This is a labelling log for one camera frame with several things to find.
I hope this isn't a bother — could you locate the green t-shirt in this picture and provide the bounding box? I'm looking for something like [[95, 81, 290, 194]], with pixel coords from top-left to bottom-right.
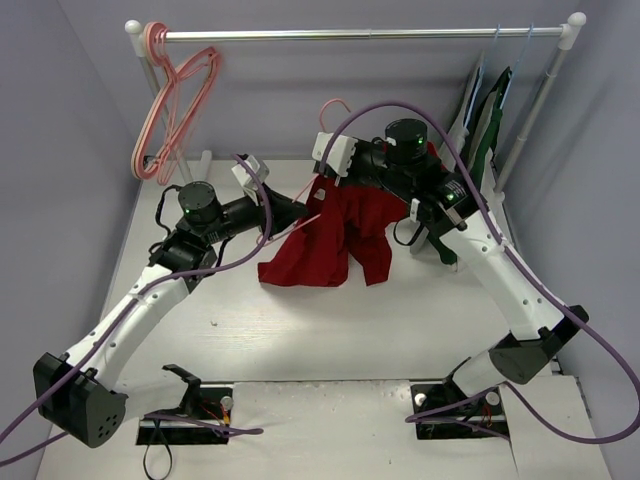
[[434, 65, 514, 266]]

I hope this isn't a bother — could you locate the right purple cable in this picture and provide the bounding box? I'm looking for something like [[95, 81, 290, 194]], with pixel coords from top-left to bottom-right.
[[322, 100, 640, 446]]

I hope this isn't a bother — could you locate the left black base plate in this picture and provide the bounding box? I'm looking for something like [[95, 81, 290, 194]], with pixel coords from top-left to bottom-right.
[[135, 384, 233, 446]]

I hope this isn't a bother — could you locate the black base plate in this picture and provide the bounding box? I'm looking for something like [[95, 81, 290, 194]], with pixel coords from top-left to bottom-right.
[[135, 384, 233, 446], [410, 382, 510, 441]]

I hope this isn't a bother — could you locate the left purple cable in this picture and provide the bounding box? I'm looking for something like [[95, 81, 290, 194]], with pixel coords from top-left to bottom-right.
[[0, 153, 274, 464]]

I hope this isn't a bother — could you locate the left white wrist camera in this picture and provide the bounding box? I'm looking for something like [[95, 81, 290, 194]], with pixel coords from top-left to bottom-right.
[[232, 154, 270, 204]]

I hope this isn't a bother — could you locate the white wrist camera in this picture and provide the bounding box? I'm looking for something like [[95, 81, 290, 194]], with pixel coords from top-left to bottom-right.
[[312, 132, 358, 178], [232, 154, 270, 204]]

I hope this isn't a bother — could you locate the pink hanger bundle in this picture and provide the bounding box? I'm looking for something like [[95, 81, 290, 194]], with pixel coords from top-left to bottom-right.
[[125, 20, 222, 185]]

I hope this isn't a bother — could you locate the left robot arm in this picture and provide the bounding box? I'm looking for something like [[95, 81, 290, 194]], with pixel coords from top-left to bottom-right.
[[33, 181, 308, 448]]

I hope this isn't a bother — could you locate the blue hanger left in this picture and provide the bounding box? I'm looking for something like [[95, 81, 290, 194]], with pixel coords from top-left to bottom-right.
[[462, 23, 504, 131]]

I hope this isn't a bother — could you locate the red t-shirt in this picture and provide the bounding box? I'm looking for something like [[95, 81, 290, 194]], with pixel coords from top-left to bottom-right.
[[257, 176, 407, 287]]

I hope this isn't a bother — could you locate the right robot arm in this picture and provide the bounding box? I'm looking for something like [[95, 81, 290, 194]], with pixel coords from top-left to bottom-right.
[[312, 119, 589, 412]]

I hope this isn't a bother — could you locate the grey t-shirt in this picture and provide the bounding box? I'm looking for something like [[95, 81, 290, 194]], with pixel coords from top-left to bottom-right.
[[448, 51, 487, 155]]

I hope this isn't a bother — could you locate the purple cable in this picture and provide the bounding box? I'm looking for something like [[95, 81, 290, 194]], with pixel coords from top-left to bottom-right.
[[322, 100, 640, 446], [0, 153, 274, 464]]

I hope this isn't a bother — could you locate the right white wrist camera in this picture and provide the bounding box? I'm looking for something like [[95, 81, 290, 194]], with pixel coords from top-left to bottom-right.
[[312, 132, 358, 178]]

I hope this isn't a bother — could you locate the blue hanger right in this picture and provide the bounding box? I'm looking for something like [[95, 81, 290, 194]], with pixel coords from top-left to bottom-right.
[[499, 22, 535, 111]]

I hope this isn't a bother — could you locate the pink wire hanger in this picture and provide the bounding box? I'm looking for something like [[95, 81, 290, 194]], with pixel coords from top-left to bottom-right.
[[254, 98, 354, 246]]

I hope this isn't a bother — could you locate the blue hanger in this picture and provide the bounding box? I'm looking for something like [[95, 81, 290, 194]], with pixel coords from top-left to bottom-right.
[[462, 23, 504, 131], [499, 22, 535, 111]]

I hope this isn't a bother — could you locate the metal clothes rack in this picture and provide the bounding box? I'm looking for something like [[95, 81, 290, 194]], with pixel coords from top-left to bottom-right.
[[125, 12, 587, 181]]

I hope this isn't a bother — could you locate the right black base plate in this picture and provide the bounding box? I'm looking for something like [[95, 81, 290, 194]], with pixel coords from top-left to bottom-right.
[[410, 382, 510, 441]]

